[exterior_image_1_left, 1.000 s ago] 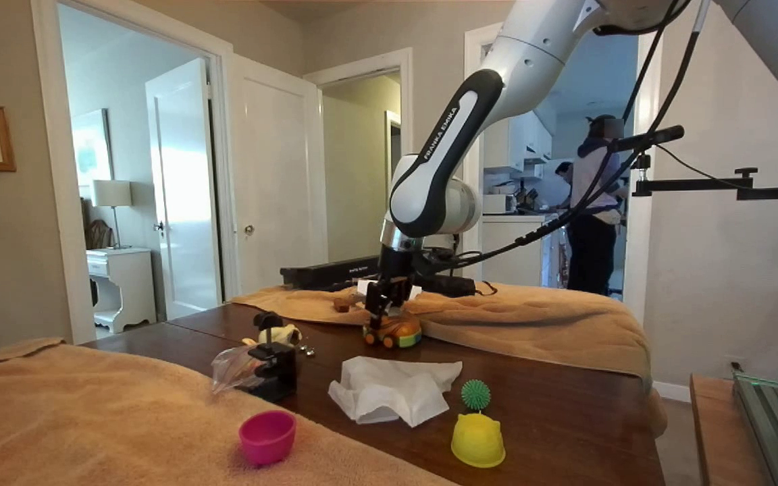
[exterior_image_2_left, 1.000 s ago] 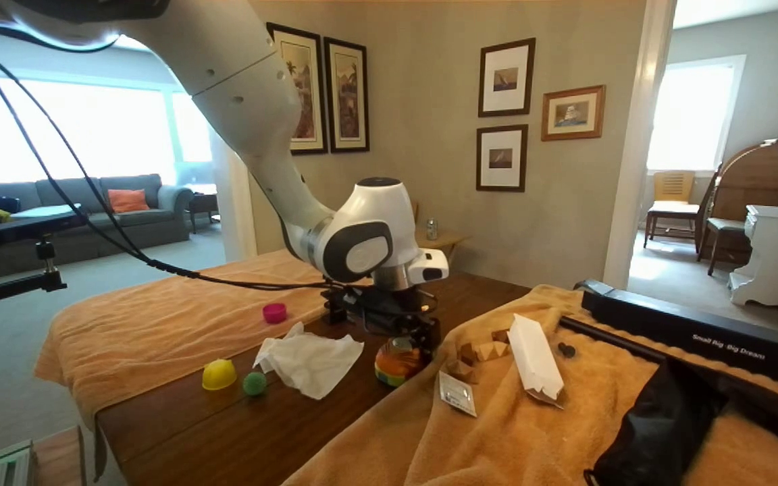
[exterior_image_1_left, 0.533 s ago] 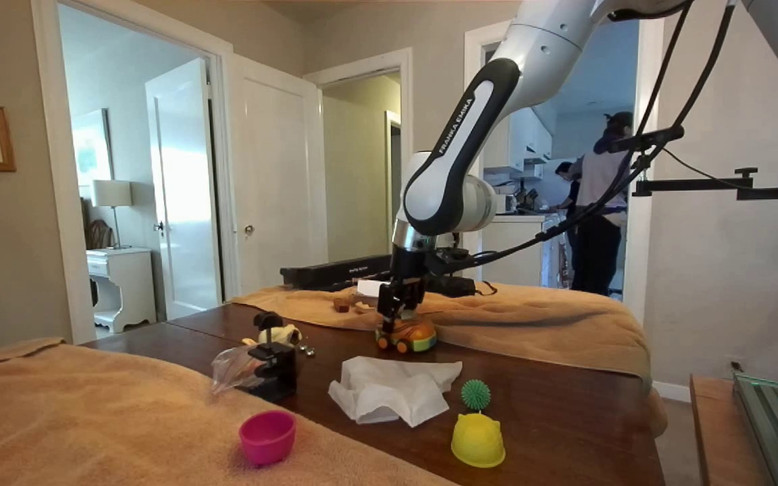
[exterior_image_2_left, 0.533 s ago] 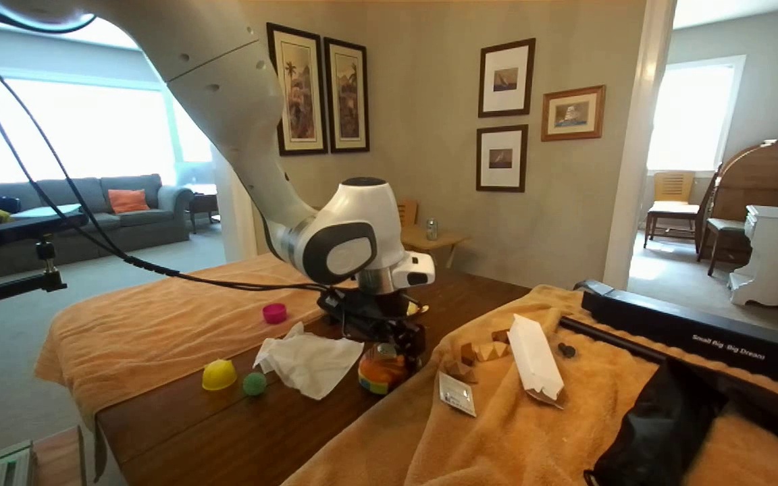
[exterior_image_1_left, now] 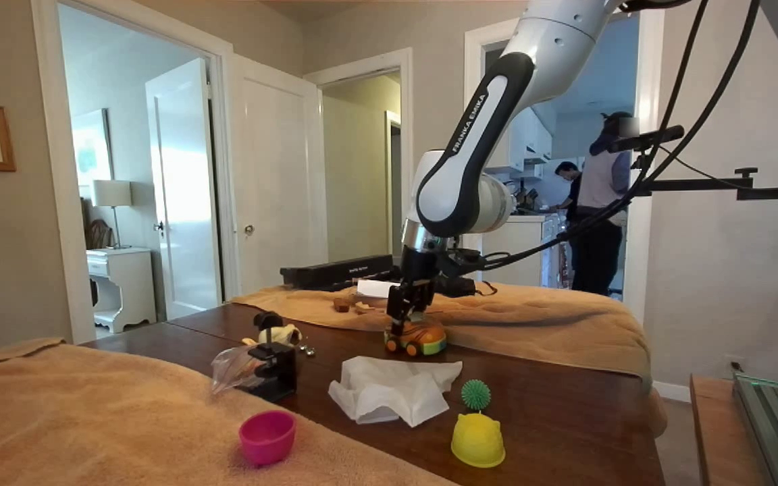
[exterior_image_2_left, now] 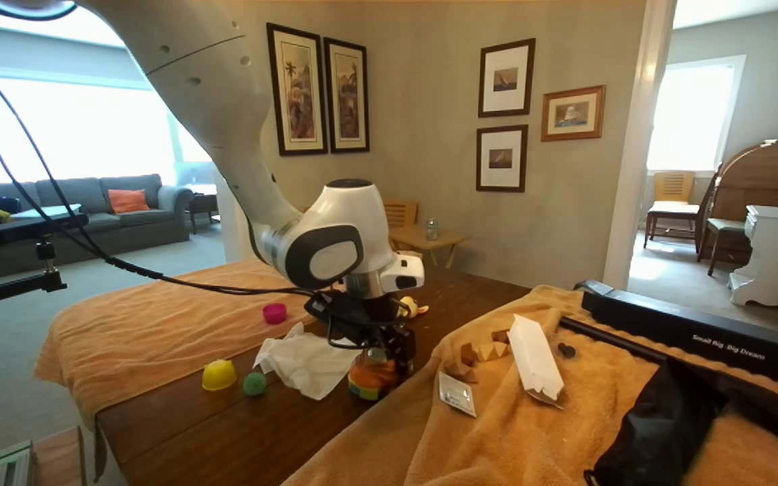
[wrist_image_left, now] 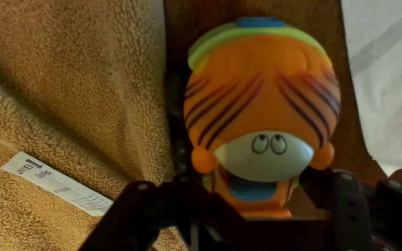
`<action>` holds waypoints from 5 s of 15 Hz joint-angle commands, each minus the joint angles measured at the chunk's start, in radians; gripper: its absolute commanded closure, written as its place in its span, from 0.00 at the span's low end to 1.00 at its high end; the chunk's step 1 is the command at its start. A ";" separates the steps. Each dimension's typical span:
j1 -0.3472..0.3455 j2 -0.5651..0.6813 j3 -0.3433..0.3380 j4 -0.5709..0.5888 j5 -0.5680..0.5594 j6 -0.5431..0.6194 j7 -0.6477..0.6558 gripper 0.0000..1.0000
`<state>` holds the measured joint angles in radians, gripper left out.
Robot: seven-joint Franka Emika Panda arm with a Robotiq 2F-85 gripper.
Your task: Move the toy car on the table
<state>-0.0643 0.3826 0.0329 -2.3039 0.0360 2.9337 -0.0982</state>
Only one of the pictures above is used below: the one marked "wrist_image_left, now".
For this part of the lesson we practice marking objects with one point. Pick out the white crumpled tissue paper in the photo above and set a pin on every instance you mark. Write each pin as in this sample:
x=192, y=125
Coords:
x=387, y=71

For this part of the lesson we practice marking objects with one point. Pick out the orange tiger toy car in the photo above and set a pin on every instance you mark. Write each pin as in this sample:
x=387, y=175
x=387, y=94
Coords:
x=257, y=71

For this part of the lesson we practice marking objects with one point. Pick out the tan towel with wipe packet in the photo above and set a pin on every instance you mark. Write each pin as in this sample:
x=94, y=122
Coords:
x=70, y=71

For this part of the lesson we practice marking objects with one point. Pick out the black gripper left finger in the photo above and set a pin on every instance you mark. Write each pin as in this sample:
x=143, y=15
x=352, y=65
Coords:
x=154, y=218

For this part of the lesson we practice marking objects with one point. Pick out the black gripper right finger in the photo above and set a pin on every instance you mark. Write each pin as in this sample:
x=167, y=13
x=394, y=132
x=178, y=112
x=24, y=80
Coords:
x=377, y=218

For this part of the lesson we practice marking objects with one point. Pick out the white towel label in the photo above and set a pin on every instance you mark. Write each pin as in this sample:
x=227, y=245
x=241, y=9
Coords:
x=56, y=183

